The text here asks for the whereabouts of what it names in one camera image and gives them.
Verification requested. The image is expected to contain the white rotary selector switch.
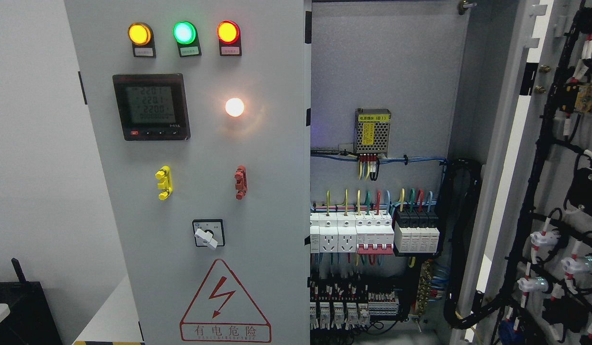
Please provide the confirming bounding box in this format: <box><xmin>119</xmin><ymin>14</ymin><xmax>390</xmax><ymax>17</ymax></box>
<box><xmin>192</xmin><ymin>219</ymin><xmax>225</xmax><ymax>250</ymax></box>

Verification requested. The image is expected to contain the red electric hazard warning sticker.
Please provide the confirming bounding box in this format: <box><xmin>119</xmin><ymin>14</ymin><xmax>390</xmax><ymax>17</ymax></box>
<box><xmin>180</xmin><ymin>258</ymin><xmax>272</xmax><ymax>343</ymax></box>

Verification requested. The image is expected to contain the yellow terminal clip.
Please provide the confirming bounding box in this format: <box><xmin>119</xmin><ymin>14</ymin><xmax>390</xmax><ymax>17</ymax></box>
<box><xmin>155</xmin><ymin>165</ymin><xmax>173</xmax><ymax>201</ymax></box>

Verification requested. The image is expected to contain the grey cabinet door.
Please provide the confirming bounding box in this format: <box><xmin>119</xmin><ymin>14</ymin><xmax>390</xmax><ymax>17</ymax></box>
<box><xmin>441</xmin><ymin>0</ymin><xmax>592</xmax><ymax>345</ymax></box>
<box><xmin>65</xmin><ymin>0</ymin><xmax>310</xmax><ymax>345</ymax></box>

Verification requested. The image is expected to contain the white socket and breaker row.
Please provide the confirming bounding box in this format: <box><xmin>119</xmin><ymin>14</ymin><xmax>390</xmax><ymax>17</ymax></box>
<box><xmin>310</xmin><ymin>211</ymin><xmax>394</xmax><ymax>255</ymax></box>

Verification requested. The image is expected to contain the black equipment at left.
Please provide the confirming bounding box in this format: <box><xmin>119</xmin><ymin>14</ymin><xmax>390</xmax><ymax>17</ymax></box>
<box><xmin>0</xmin><ymin>258</ymin><xmax>62</xmax><ymax>345</ymax></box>

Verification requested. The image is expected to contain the red terminal clip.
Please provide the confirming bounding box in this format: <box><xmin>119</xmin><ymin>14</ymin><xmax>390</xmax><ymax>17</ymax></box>
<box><xmin>234</xmin><ymin>165</ymin><xmax>248</xmax><ymax>200</ymax></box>

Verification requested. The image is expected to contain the black cable loom right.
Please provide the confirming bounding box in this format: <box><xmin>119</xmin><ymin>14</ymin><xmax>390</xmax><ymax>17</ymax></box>
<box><xmin>440</xmin><ymin>159</ymin><xmax>483</xmax><ymax>330</ymax></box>

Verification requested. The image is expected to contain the black digital power meter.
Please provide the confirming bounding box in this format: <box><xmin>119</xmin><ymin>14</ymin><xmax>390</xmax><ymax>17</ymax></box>
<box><xmin>113</xmin><ymin>73</ymin><xmax>190</xmax><ymax>140</ymax></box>

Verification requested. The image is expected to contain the metal mesh power supply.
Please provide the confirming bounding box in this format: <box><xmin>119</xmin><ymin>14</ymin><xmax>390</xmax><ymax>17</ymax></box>
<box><xmin>354</xmin><ymin>108</ymin><xmax>391</xmax><ymax>154</ymax></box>

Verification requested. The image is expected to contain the yellow indicator lamp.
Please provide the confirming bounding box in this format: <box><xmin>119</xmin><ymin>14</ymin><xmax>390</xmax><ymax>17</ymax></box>
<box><xmin>128</xmin><ymin>22</ymin><xmax>156</xmax><ymax>58</ymax></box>

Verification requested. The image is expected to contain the black white surge protector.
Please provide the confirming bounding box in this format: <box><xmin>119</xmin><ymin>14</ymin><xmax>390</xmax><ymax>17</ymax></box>
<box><xmin>394</xmin><ymin>209</ymin><xmax>440</xmax><ymax>253</ymax></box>

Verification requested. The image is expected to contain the red indicator lamp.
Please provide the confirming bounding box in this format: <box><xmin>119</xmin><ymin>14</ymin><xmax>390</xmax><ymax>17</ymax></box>
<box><xmin>216</xmin><ymin>20</ymin><xmax>242</xmax><ymax>56</ymax></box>

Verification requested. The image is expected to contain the brass ground busbar right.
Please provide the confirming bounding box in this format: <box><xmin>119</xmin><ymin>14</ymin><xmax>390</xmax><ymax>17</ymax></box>
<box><xmin>416</xmin><ymin>259</ymin><xmax>433</xmax><ymax>306</ymax></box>

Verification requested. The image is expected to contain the relay terminal block row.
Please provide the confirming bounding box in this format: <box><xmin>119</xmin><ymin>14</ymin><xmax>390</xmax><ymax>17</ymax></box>
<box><xmin>307</xmin><ymin>277</ymin><xmax>401</xmax><ymax>331</ymax></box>

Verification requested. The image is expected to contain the white glowing indicator lamp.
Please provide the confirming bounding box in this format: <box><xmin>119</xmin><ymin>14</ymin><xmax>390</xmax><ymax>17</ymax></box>
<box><xmin>225</xmin><ymin>98</ymin><xmax>244</xmax><ymax>117</ymax></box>

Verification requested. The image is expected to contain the green indicator lamp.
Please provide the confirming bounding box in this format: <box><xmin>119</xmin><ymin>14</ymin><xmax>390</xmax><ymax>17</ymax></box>
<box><xmin>172</xmin><ymin>21</ymin><xmax>202</xmax><ymax>57</ymax></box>

